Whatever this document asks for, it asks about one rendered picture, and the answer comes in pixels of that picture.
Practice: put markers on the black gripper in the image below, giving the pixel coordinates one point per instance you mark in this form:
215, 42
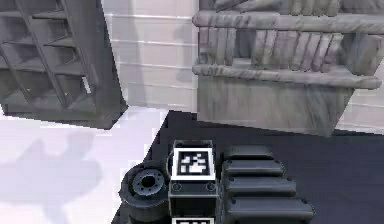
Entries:
146, 186

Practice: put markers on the dark grey shelf unit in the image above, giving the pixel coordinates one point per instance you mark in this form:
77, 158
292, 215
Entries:
53, 66

